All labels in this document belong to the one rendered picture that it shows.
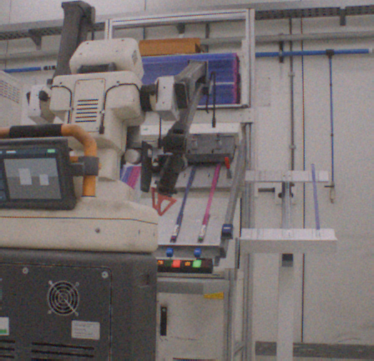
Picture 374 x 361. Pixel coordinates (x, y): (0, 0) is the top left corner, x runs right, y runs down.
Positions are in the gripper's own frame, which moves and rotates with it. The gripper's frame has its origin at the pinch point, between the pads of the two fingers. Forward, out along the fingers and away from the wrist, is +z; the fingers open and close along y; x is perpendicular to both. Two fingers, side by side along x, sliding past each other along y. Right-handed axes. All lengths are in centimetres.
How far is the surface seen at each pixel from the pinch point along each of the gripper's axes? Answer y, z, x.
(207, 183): -50, -10, 30
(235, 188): -39, -12, 39
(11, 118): -170, 2, -58
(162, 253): -24.1, 19.8, 14.2
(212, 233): -21.2, 6.0, 29.9
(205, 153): -59, -21, 28
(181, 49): -128, -68, 17
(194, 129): -75, -29, 24
